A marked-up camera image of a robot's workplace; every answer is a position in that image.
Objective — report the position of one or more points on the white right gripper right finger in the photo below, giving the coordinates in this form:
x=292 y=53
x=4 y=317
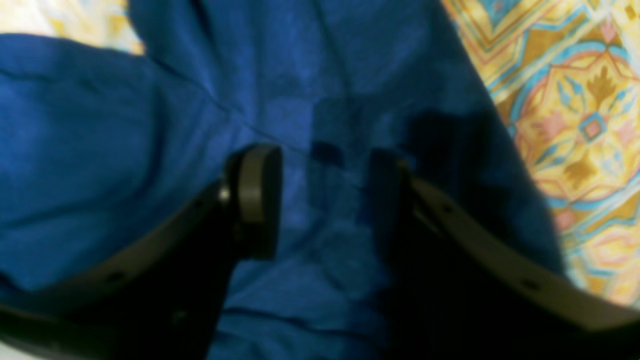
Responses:
x=462 y=294

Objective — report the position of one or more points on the blue long-sleeve shirt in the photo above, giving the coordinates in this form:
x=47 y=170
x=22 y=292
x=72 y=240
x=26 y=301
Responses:
x=98 y=147

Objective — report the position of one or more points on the patterned tile tablecloth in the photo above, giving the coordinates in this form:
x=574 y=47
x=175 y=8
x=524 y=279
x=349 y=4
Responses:
x=562 y=125

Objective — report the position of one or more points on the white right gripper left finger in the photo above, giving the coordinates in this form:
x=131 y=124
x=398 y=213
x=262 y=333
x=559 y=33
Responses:
x=161 y=297

